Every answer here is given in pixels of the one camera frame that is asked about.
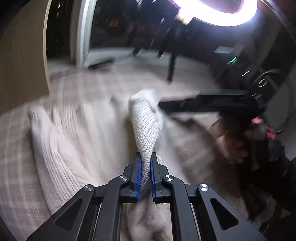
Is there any pink garment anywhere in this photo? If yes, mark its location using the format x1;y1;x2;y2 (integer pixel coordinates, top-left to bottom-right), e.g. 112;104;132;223
251;117;276;141

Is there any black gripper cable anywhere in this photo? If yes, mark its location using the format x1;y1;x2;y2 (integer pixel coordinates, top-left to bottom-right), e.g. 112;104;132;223
250;69;286;93

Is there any person's right hand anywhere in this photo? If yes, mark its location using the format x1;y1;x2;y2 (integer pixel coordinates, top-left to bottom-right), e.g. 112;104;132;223
209;117;268;163

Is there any beige plaid table mat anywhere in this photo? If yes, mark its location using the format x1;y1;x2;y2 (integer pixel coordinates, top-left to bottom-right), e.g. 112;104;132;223
1;64;247;240

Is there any light wooden board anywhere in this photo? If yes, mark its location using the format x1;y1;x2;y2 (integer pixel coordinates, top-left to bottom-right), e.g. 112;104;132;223
1;1;51;113

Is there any black light tripod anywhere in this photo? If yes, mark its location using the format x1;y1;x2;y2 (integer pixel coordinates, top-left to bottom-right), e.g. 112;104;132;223
132;20;186;82

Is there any cream knit sweater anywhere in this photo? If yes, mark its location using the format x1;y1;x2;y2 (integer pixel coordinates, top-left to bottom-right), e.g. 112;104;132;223
28;90;184;240

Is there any white ring light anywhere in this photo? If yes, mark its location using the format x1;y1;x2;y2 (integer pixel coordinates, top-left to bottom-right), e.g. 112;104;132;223
171;1;258;27

